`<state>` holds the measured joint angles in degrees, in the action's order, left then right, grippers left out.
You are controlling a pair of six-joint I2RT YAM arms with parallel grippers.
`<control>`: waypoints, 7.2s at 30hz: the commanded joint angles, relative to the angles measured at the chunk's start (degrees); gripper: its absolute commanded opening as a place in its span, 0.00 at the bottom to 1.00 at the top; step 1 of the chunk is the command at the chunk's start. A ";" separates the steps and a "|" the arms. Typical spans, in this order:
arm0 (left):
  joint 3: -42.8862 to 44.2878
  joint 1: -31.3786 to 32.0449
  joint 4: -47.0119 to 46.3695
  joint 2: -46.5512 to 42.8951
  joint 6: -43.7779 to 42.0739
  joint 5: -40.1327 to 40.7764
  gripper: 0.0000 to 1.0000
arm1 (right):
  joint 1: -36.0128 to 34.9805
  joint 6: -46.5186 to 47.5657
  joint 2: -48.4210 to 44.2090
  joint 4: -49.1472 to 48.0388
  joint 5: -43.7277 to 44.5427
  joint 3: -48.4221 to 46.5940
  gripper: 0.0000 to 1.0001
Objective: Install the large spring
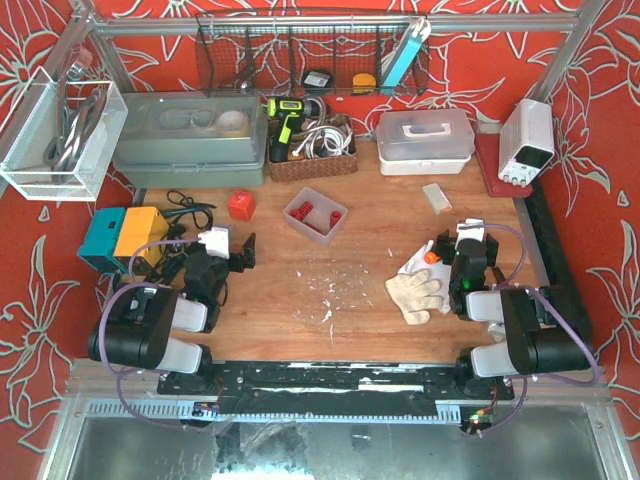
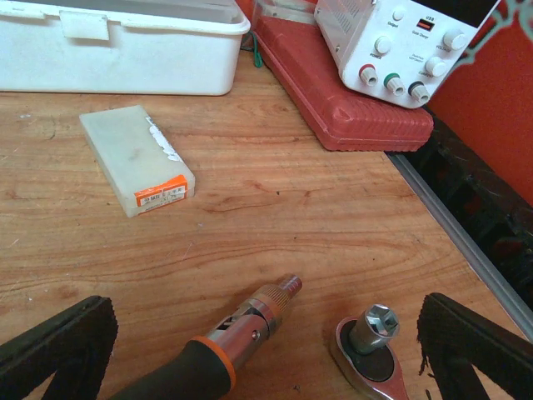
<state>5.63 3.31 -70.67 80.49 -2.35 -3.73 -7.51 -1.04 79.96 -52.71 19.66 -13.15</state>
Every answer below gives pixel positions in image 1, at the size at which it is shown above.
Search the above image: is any orange black screwdriver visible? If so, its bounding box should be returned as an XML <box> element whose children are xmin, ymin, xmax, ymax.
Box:
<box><xmin>424</xmin><ymin>251</ymin><xmax>440</xmax><ymax>265</ymax></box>

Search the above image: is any white work glove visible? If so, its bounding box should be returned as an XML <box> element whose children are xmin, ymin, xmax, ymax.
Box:
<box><xmin>385</xmin><ymin>270</ymin><xmax>450</xmax><ymax>326</ymax></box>

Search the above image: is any white peg base plate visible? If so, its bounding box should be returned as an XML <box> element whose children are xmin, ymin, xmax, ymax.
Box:
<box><xmin>398</xmin><ymin>240</ymin><xmax>451</xmax><ymax>283</ymax></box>

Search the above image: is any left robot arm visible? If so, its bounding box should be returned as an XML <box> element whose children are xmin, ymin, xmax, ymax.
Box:
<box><xmin>88</xmin><ymin>227</ymin><xmax>256</xmax><ymax>376</ymax></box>

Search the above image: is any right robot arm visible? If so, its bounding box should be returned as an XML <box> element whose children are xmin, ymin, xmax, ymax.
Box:
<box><xmin>433</xmin><ymin>223</ymin><xmax>600</xmax><ymax>389</ymax></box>

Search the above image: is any translucent plastic spring bin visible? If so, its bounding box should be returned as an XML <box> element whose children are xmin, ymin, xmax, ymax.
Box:
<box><xmin>283</xmin><ymin>187</ymin><xmax>348</xmax><ymax>246</ymax></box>

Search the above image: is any red cube block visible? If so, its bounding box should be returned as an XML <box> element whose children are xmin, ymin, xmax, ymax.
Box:
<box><xmin>227</xmin><ymin>189</ymin><xmax>256</xmax><ymax>221</ymax></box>

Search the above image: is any small white socket part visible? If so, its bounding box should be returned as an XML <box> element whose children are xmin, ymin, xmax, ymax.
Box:
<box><xmin>487</xmin><ymin>322</ymin><xmax>506</xmax><ymax>343</ymax></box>

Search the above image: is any black foam strip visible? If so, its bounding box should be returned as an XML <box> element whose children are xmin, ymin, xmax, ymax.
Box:
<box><xmin>524</xmin><ymin>180</ymin><xmax>593</xmax><ymax>347</ymax></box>

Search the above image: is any yellow box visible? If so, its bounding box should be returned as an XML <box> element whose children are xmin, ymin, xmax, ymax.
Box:
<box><xmin>114</xmin><ymin>206</ymin><xmax>169</xmax><ymax>276</ymax></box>

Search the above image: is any red tray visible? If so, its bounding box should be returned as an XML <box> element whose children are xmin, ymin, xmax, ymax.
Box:
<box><xmin>475</xmin><ymin>133</ymin><xmax>533</xmax><ymax>199</ymax></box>

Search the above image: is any woven wicker basket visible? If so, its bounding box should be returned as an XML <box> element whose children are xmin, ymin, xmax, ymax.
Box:
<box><xmin>266</xmin><ymin>139</ymin><xmax>358</xmax><ymax>182</ymax></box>

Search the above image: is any white power supply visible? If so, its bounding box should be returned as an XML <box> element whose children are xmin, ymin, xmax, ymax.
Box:
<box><xmin>498</xmin><ymin>99</ymin><xmax>554</xmax><ymax>187</ymax></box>

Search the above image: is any white plastic toolbox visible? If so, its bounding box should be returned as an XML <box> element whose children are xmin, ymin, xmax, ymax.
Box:
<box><xmin>376</xmin><ymin>109</ymin><xmax>475</xmax><ymax>176</ymax></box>

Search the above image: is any grey plastic storage box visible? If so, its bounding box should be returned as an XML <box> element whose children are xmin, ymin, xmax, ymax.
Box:
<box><xmin>112</xmin><ymin>92</ymin><xmax>268</xmax><ymax>189</ymax></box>

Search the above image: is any teal box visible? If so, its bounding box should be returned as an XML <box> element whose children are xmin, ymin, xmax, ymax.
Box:
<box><xmin>77</xmin><ymin>207</ymin><xmax>126</xmax><ymax>274</ymax></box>

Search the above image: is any yellow tape measure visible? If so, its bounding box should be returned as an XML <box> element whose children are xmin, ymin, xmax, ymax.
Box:
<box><xmin>352</xmin><ymin>73</ymin><xmax>377</xmax><ymax>95</ymax></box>

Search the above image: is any clear acrylic box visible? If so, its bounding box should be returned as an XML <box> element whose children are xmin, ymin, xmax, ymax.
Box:
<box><xmin>1</xmin><ymin>68</ymin><xmax>128</xmax><ymax>202</ymax></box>

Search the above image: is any blue book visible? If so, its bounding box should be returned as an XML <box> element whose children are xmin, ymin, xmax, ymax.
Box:
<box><xmin>380</xmin><ymin>22</ymin><xmax>423</xmax><ymax>95</ymax></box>

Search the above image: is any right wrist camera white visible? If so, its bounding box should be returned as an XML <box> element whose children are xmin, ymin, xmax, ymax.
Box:
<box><xmin>456</xmin><ymin>218</ymin><xmax>485</xmax><ymax>241</ymax></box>

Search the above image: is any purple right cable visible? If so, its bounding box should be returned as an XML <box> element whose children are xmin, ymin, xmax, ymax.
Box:
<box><xmin>469</xmin><ymin>223</ymin><xmax>603</xmax><ymax>436</ymax></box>

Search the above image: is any purple cable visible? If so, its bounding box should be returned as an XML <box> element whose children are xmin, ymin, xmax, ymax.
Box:
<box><xmin>99</xmin><ymin>234</ymin><xmax>211</xmax><ymax>431</ymax></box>
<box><xmin>469</xmin><ymin>223</ymin><xmax>603</xmax><ymax>436</ymax></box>

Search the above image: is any black power cable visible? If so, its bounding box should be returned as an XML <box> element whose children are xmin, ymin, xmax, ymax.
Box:
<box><xmin>144</xmin><ymin>189</ymin><xmax>217</xmax><ymax>281</ymax></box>

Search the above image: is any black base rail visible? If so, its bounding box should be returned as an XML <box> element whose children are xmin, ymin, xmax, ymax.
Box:
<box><xmin>157</xmin><ymin>361</ymin><xmax>514</xmax><ymax>416</ymax></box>

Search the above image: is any white cable coil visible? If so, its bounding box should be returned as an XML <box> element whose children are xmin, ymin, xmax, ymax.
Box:
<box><xmin>294</xmin><ymin>124</ymin><xmax>354</xmax><ymax>159</ymax></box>

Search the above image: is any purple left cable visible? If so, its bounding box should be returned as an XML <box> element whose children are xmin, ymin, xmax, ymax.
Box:
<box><xmin>99</xmin><ymin>234</ymin><xmax>211</xmax><ymax>431</ymax></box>

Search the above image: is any green yellow cordless drill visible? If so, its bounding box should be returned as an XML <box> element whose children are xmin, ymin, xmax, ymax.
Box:
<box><xmin>266</xmin><ymin>97</ymin><xmax>320</xmax><ymax>163</ymax></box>

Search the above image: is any black wire basket shelf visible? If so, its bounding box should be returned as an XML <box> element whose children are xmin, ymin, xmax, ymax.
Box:
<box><xmin>195</xmin><ymin>8</ymin><xmax>430</xmax><ymax>96</ymax></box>

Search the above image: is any aluminium frame bar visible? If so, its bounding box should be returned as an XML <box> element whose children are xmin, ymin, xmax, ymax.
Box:
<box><xmin>93</xmin><ymin>13</ymin><xmax>578</xmax><ymax>37</ymax></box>

